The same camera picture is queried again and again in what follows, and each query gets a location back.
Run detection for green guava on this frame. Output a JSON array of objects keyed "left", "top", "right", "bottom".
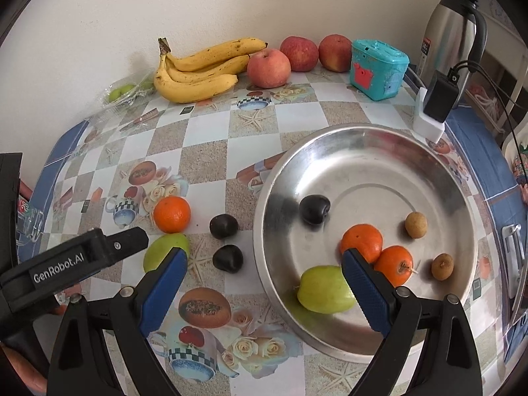
[
  {"left": 297, "top": 265, "right": 356, "bottom": 314},
  {"left": 143, "top": 233, "right": 191, "bottom": 274}
]

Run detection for red apple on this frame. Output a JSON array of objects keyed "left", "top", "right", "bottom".
[
  {"left": 280, "top": 36, "right": 319, "bottom": 72},
  {"left": 318, "top": 34, "right": 353, "bottom": 73}
]

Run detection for pale pink apple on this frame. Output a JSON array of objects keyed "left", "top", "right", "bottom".
[{"left": 247, "top": 48, "right": 292, "bottom": 88}]

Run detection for dark purple plum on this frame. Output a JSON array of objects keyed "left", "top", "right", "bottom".
[
  {"left": 299, "top": 195, "right": 332, "bottom": 226},
  {"left": 209, "top": 214, "right": 239, "bottom": 240},
  {"left": 212, "top": 245, "right": 244, "bottom": 273}
]

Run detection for clear plastic holder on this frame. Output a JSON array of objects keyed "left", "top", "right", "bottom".
[{"left": 14, "top": 198, "right": 46, "bottom": 242}]

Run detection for black cable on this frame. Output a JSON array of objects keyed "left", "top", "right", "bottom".
[{"left": 449, "top": 61, "right": 528, "bottom": 161}]

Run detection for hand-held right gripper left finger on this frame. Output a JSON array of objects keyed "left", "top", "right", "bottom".
[{"left": 49, "top": 246, "right": 189, "bottom": 396}]

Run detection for orange mandarin with stem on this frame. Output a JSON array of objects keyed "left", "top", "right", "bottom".
[{"left": 373, "top": 245, "right": 414, "bottom": 287}]

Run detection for clear plastic bag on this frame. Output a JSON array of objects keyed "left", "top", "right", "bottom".
[{"left": 93, "top": 70, "right": 159, "bottom": 116}]

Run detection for black charger block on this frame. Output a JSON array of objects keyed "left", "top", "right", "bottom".
[{"left": 423, "top": 70, "right": 460, "bottom": 123}]

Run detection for white furniture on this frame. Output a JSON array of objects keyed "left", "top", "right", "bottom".
[{"left": 470, "top": 8, "right": 528, "bottom": 149}]

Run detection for pink white cloth bundle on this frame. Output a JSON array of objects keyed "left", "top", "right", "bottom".
[{"left": 470, "top": 84, "right": 502, "bottom": 133}]

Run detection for printed checkered tablecloth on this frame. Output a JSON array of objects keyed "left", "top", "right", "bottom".
[{"left": 16, "top": 66, "right": 528, "bottom": 396}]

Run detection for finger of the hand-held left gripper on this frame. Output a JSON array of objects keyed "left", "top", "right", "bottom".
[{"left": 101, "top": 226, "right": 150, "bottom": 264}]

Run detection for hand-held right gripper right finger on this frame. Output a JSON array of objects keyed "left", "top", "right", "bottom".
[{"left": 341, "top": 247, "right": 483, "bottom": 396}]

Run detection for stainless steel kettle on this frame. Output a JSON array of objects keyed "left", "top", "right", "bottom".
[{"left": 416, "top": 0, "right": 488, "bottom": 87}]

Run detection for stainless steel bowl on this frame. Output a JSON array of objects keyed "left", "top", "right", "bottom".
[{"left": 253, "top": 124, "right": 479, "bottom": 364}]

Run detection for brown longan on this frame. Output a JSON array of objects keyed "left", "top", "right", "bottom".
[
  {"left": 404, "top": 212, "right": 428, "bottom": 239},
  {"left": 431, "top": 253, "right": 454, "bottom": 281}
]

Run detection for person's left hand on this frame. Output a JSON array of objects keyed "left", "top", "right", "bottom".
[{"left": 0, "top": 343, "right": 48, "bottom": 396}]

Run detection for yellow banana bunch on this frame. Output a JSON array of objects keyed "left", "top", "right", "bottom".
[{"left": 154, "top": 37, "right": 269, "bottom": 104}]

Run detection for teal toy house box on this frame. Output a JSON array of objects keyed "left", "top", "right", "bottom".
[{"left": 350, "top": 39, "right": 410, "bottom": 102}]

